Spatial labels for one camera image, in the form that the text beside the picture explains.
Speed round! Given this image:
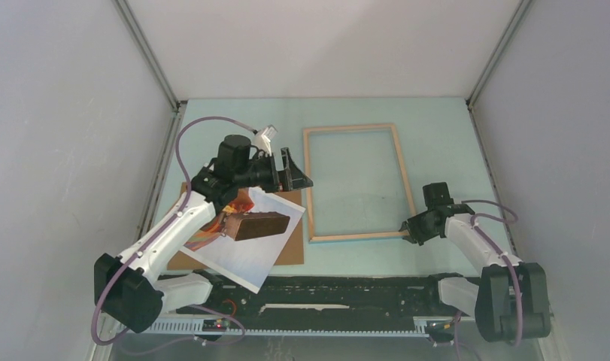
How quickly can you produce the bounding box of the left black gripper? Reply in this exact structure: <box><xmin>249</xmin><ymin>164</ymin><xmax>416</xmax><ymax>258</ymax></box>
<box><xmin>234</xmin><ymin>148</ymin><xmax>311</xmax><ymax>194</ymax></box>

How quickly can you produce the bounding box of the dark brown wooden block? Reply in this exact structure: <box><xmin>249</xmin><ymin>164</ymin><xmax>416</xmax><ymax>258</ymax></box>
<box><xmin>223</xmin><ymin>211</ymin><xmax>291</xmax><ymax>241</ymax></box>

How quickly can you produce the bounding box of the brown backing board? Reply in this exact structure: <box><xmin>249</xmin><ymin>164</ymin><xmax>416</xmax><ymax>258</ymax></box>
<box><xmin>167</xmin><ymin>190</ymin><xmax>305</xmax><ymax>271</ymax></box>

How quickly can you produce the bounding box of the colourful balloon photo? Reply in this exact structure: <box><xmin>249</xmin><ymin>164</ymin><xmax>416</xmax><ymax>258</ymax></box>
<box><xmin>181</xmin><ymin>187</ymin><xmax>305</xmax><ymax>293</ymax></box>

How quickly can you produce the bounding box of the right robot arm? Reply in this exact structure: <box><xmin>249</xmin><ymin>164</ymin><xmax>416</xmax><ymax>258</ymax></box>
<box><xmin>400</xmin><ymin>182</ymin><xmax>552</xmax><ymax>345</ymax></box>

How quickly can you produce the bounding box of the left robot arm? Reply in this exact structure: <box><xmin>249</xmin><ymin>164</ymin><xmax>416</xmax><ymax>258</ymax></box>
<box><xmin>91</xmin><ymin>128</ymin><xmax>314</xmax><ymax>335</ymax></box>

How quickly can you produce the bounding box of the aluminium mounting profile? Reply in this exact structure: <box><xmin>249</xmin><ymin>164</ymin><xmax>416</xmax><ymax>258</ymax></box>
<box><xmin>93</xmin><ymin>284</ymin><xmax>555</xmax><ymax>361</ymax></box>

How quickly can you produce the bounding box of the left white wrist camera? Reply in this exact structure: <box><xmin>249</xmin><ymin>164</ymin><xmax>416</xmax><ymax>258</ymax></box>
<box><xmin>251</xmin><ymin>125</ymin><xmax>278</xmax><ymax>156</ymax></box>

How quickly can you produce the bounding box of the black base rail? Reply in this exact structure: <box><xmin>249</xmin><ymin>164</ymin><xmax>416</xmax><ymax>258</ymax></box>
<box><xmin>205</xmin><ymin>276</ymin><xmax>457</xmax><ymax>333</ymax></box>

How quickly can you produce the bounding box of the left corner aluminium post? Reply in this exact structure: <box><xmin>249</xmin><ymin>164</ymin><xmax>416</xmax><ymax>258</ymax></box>
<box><xmin>112</xmin><ymin>0</ymin><xmax>181</xmax><ymax>112</ymax></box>

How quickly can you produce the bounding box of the corner aluminium post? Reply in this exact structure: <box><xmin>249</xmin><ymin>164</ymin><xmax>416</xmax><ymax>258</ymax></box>
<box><xmin>466</xmin><ymin>0</ymin><xmax>535</xmax><ymax>110</ymax></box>
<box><xmin>112</xmin><ymin>0</ymin><xmax>181</xmax><ymax>112</ymax></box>

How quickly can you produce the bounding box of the right corner aluminium post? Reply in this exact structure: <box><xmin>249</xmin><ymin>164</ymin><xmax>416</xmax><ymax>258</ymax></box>
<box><xmin>466</xmin><ymin>0</ymin><xmax>535</xmax><ymax>110</ymax></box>

